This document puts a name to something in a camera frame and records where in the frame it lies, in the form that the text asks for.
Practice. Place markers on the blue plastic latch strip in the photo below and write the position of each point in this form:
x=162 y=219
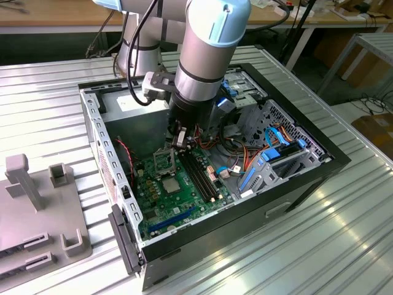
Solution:
x=247 y=179

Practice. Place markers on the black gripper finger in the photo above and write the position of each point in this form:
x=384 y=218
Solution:
x=192 y=139
x=179 y=135

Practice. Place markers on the CPU socket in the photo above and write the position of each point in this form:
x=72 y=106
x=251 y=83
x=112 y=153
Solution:
x=172 y=195

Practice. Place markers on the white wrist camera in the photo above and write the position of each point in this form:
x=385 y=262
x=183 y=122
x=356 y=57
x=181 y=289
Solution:
x=150 y=87

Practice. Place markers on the brown cardboard box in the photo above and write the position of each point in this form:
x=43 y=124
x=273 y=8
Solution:
x=374 y=132
x=365 y=67

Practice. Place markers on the white flat box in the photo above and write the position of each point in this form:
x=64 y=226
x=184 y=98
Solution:
x=309 y=13

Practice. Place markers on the hard disk in blue carrier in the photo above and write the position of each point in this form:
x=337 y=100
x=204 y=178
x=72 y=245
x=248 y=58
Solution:
x=271 y=155

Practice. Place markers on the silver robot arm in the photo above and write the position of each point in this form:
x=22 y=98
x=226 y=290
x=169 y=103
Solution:
x=212 y=46

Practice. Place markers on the metal frame table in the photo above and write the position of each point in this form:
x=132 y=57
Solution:
x=377 y=40

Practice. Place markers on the grey disk bay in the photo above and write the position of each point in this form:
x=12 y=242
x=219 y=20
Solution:
x=267 y=181

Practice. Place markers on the black RAM slot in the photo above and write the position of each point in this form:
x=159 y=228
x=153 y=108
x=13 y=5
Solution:
x=204 y=175
x=195 y=177

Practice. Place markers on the grey power supply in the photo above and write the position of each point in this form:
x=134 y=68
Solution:
x=135 y=129

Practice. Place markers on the long wooden desk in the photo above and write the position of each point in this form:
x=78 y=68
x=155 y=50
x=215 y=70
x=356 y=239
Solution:
x=46 y=15

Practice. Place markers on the black stand pole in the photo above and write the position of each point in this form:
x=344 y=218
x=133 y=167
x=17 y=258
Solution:
x=307 y=13

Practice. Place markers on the grey parts rack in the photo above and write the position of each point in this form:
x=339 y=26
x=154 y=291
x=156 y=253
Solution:
x=46 y=209

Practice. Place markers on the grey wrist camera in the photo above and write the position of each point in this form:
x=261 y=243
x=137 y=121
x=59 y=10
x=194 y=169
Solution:
x=225 y=106

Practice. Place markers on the blue drive carrier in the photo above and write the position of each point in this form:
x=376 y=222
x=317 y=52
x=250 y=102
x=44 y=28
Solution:
x=231 y=89

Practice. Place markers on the black camera bracket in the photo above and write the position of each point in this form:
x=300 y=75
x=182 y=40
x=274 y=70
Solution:
x=158 y=80

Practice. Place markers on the blue expansion slot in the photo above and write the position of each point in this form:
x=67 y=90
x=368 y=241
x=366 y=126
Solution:
x=172 y=219

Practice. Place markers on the black case fan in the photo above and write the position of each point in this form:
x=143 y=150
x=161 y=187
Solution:
x=121 y=156

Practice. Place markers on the green motherboard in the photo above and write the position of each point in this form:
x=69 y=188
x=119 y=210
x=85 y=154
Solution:
x=165 y=204

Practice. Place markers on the black open PC case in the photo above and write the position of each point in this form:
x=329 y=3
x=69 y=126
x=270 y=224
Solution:
x=215 y=233

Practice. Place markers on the silver CPU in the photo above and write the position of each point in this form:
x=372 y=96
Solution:
x=172 y=185

